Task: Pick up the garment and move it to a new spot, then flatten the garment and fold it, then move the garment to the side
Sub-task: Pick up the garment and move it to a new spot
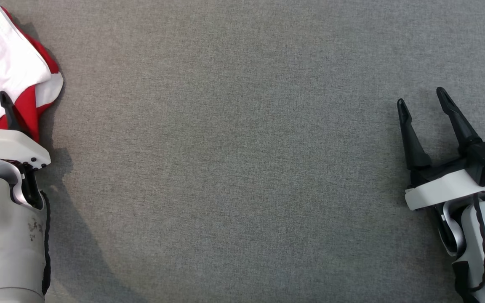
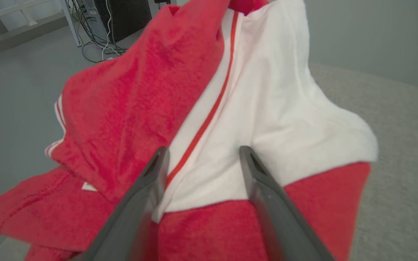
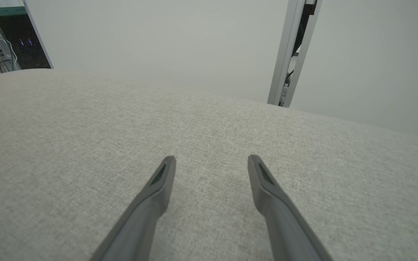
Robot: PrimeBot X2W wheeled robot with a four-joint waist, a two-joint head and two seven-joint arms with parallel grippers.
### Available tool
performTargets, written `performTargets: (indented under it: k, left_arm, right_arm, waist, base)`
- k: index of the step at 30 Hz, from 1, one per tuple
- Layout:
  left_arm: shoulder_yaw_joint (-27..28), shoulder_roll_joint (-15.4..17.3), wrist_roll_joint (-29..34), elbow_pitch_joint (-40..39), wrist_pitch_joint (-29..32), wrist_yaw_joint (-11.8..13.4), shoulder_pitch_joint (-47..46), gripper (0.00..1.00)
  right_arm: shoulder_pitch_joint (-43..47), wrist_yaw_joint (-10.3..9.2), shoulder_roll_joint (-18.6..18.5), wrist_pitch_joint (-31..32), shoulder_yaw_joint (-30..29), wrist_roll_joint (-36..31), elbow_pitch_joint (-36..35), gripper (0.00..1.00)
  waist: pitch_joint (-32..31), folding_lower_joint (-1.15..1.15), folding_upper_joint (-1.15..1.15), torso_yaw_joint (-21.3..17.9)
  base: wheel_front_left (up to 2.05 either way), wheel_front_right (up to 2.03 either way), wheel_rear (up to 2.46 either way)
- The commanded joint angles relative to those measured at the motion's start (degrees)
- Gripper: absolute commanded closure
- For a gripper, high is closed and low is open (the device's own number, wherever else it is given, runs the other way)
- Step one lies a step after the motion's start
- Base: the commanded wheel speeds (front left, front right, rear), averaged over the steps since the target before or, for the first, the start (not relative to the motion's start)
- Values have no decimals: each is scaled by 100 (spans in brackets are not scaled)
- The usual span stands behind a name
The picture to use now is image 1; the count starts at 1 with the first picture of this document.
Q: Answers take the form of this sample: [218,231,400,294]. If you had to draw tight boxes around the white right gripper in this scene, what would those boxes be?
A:
[397,87,485,211]

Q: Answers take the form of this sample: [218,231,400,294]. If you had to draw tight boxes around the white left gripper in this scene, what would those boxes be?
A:
[0,90,51,171]

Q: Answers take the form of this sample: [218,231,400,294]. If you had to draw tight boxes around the red and white jersey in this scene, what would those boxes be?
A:
[0,0,64,141]

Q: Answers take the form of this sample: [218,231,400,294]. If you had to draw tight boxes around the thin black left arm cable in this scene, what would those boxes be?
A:
[40,190,52,295]

